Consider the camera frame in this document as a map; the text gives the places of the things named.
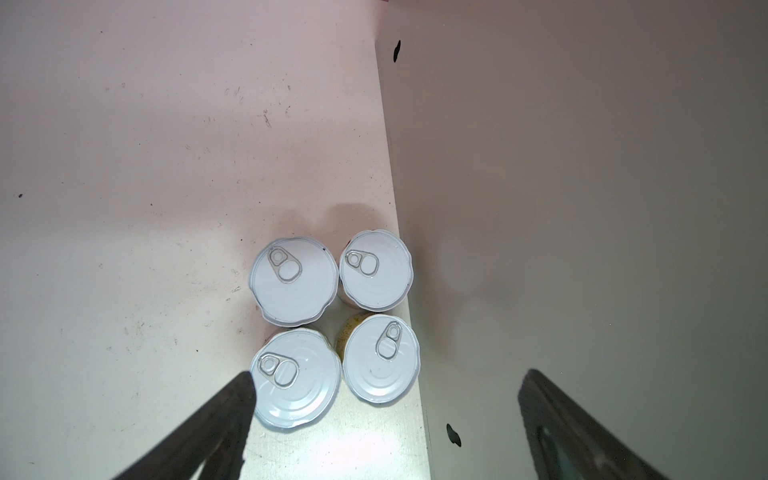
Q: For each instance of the left side can back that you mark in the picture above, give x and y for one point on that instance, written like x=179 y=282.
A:
x=293 y=281

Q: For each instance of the left side can inner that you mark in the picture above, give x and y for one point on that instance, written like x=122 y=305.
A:
x=375 y=271

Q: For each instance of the brown label can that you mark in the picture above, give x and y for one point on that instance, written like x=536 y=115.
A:
x=380 y=356

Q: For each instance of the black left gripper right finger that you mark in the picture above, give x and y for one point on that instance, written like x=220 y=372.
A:
x=566 y=442

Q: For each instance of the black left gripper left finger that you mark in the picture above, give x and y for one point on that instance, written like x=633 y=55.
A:
x=210 y=443

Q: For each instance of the left side can middle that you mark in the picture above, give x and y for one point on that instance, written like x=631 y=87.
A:
x=297 y=376

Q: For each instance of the grey metal cabinet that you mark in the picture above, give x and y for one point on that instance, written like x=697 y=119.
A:
x=583 y=188

